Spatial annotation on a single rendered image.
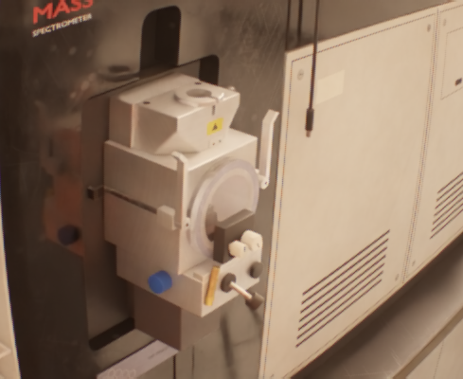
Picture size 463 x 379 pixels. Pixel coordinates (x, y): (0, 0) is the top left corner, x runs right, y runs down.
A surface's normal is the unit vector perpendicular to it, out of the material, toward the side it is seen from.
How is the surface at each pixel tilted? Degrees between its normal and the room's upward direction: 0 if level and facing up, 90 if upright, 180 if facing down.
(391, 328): 0
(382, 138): 90
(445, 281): 0
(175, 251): 90
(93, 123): 90
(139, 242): 90
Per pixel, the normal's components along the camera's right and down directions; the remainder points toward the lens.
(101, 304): 0.79, 0.30
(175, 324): -0.60, 0.31
